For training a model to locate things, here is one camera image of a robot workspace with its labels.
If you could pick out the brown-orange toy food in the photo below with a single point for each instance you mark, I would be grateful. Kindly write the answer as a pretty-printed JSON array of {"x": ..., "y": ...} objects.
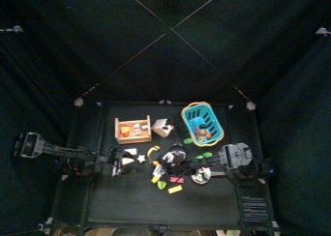
[{"x": 200, "y": 139}]

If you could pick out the grey frame corner bracket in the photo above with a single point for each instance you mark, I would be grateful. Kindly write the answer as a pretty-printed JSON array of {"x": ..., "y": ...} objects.
[
  {"x": 77, "y": 102},
  {"x": 251, "y": 105},
  {"x": 16, "y": 29},
  {"x": 164, "y": 102},
  {"x": 321, "y": 31}
]

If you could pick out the white star toy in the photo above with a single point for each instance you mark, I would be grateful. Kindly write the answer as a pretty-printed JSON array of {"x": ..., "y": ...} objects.
[{"x": 140, "y": 158}]

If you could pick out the white and brown toy carton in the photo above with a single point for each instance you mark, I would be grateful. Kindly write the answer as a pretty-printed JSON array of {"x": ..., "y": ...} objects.
[{"x": 163, "y": 127}]

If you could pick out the green toy wedge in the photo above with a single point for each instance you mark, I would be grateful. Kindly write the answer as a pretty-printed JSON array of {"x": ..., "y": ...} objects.
[{"x": 160, "y": 184}]

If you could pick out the purple toy food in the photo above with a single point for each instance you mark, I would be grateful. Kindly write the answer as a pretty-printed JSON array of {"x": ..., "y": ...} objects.
[{"x": 196, "y": 130}]

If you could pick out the small orange toy piece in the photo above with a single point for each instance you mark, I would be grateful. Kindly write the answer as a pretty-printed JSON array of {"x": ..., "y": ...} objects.
[{"x": 154, "y": 163}]

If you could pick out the tan toy in crate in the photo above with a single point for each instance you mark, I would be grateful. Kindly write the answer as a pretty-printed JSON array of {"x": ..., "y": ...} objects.
[{"x": 137, "y": 133}]

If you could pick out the orange toy food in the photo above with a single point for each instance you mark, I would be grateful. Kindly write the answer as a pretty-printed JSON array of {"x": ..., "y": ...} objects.
[{"x": 208, "y": 135}]

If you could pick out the small green toy piece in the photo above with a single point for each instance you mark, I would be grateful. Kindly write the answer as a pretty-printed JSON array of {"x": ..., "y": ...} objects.
[{"x": 199, "y": 157}]

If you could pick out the white toy in crate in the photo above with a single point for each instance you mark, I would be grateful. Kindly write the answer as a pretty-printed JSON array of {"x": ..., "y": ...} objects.
[{"x": 136, "y": 126}]

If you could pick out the white toy block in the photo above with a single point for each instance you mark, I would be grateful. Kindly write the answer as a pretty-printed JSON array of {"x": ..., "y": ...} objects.
[{"x": 130, "y": 151}]

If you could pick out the small yellow toy piece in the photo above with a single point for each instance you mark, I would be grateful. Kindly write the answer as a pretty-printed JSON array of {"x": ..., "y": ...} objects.
[{"x": 154, "y": 179}]

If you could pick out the white toy wedge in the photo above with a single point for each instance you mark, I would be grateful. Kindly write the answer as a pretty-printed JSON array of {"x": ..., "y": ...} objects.
[{"x": 126, "y": 161}]

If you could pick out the yellow toy block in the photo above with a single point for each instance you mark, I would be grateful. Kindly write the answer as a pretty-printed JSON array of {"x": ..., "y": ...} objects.
[{"x": 175, "y": 189}]

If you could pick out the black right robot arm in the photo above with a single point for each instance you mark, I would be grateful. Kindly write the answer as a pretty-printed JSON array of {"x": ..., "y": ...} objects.
[{"x": 235, "y": 156}]

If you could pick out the green toy leaf piece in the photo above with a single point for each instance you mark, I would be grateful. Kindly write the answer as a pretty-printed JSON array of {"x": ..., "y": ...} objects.
[
  {"x": 207, "y": 154},
  {"x": 187, "y": 140}
]

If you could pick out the blue basket with orange rim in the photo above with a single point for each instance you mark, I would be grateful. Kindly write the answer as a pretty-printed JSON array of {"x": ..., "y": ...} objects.
[{"x": 201, "y": 123}]

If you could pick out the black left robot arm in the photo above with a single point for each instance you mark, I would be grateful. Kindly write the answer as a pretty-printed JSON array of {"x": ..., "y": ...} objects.
[{"x": 64, "y": 150}]

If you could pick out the pink toy slice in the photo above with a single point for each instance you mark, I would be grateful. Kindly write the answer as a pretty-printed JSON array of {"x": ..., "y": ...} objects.
[{"x": 176, "y": 180}]

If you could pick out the orange toy in crate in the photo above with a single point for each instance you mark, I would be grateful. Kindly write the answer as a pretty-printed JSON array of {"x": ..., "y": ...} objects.
[{"x": 125, "y": 130}]

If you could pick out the silver toy pot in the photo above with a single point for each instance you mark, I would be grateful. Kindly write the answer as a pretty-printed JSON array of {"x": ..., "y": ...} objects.
[{"x": 200, "y": 176}]

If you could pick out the wooden crate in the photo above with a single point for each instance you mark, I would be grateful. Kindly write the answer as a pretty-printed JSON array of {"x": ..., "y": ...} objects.
[{"x": 132, "y": 131}]

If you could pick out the yellow toy banana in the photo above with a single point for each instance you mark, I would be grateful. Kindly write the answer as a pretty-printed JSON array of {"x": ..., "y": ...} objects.
[{"x": 152, "y": 150}]

